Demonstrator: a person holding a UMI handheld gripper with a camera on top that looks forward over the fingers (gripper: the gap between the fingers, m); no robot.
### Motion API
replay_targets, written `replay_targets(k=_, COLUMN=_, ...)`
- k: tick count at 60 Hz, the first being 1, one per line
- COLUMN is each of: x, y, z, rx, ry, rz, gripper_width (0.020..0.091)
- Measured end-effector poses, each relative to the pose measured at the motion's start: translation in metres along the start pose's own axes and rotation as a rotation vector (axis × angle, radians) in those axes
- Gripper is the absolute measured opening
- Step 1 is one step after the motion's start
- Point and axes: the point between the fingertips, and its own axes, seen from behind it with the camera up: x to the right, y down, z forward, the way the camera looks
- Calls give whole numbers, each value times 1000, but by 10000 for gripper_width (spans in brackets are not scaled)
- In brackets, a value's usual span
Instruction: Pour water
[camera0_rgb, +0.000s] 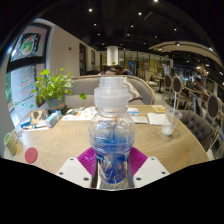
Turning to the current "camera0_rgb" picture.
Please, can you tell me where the clear plastic cup with straw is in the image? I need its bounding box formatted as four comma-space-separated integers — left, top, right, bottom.
161, 91, 184, 137

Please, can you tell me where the printed paper leaflet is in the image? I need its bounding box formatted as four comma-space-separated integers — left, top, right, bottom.
62, 106, 98, 122

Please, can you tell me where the white round column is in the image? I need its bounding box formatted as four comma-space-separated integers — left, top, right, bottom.
106, 45, 120, 67

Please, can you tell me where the green potted plant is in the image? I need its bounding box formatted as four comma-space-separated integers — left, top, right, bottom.
32, 67, 88, 113

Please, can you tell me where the grey zigzag pillow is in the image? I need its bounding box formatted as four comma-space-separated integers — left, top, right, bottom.
127, 79, 143, 102

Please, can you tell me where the grey tufted chair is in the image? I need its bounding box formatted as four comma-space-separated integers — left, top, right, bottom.
178, 109, 214, 151

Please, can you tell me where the group of ceiling lights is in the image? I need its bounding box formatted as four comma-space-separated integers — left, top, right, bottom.
86, 0, 214, 51

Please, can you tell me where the large decorated window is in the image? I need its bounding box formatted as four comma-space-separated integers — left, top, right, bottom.
4, 23, 51, 111

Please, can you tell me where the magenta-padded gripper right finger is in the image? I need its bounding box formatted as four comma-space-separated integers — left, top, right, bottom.
128, 146, 170, 189

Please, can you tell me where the group of dining chairs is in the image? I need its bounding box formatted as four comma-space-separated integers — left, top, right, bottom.
161, 71, 224, 148

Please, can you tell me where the pale green ceramic mug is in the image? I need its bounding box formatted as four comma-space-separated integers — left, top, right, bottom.
3, 129, 19, 157

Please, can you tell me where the clear blue-labelled drink bottle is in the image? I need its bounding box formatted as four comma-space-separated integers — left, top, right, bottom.
87, 76, 137, 190

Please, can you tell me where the person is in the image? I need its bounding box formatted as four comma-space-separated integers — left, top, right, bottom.
99, 64, 134, 77
191, 77, 206, 111

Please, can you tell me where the flat round red coaster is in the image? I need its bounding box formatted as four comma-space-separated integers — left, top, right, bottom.
24, 146, 39, 165

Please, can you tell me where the white carton box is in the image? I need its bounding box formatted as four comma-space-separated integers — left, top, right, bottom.
131, 115, 149, 125

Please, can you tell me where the blue and white box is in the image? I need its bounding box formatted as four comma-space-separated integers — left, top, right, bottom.
19, 115, 33, 130

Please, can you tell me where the grey curved sofa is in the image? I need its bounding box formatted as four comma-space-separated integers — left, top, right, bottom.
64, 74, 156, 108

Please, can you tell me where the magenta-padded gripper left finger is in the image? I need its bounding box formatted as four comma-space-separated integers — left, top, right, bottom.
55, 147, 98, 189

